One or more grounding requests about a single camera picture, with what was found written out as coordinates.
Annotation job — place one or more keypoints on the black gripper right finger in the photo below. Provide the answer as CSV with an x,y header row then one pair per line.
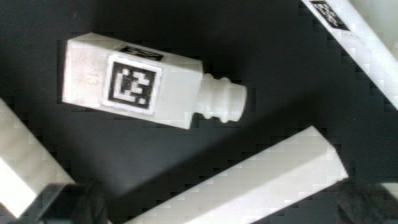
x,y
368,203

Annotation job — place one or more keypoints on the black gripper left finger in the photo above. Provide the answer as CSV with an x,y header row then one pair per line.
x,y
67,204

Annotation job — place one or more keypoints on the white square tabletop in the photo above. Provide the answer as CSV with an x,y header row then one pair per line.
x,y
275,178

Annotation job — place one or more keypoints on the white leg with fiducial tag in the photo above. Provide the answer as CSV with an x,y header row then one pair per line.
x,y
144,83

